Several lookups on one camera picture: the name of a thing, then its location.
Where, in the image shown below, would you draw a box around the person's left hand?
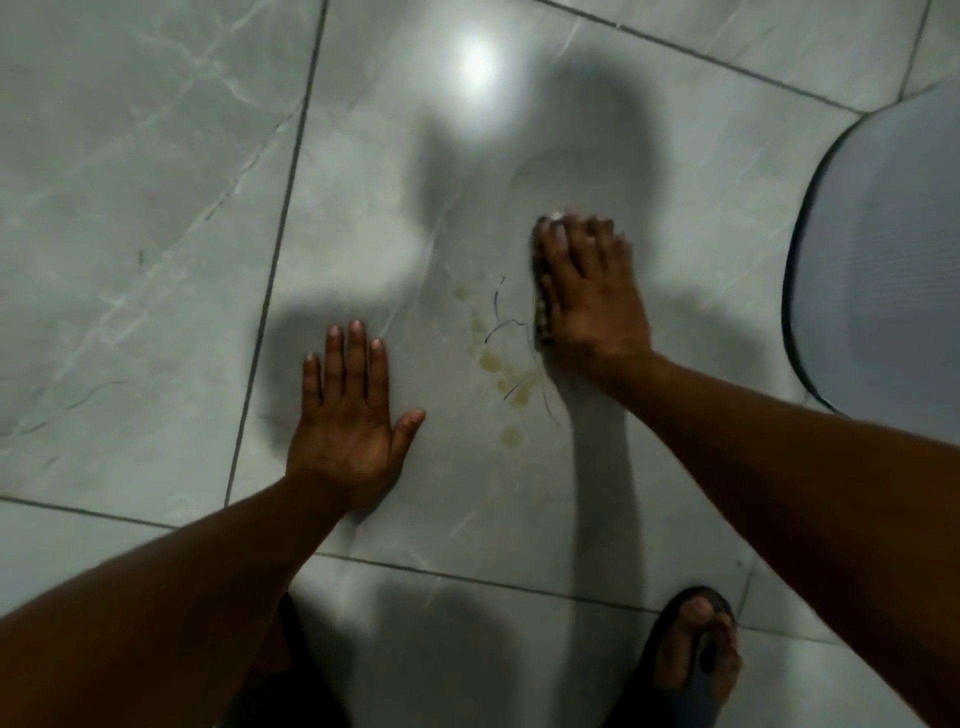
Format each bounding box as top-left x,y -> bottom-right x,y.
285,320 -> 427,519

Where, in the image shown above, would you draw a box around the person's right hand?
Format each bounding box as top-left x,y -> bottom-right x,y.
532,213 -> 655,385

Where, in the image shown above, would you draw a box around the dark scrubbing sponge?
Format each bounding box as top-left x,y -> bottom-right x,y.
530,211 -> 565,351

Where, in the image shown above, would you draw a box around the person's left forearm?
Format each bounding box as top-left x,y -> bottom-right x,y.
0,471 -> 354,728

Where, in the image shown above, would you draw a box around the person's right forearm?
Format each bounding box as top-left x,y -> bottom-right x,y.
598,352 -> 960,728

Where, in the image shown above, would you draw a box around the dark hair strands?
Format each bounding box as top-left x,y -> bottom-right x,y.
483,276 -> 561,429

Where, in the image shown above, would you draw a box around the grey mesh chair seat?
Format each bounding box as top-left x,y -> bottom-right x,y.
780,78 -> 960,449

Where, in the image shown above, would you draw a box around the person's right foot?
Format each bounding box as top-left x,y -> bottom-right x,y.
651,595 -> 744,708

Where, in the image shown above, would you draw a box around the black sandal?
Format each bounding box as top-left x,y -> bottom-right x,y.
602,585 -> 745,728

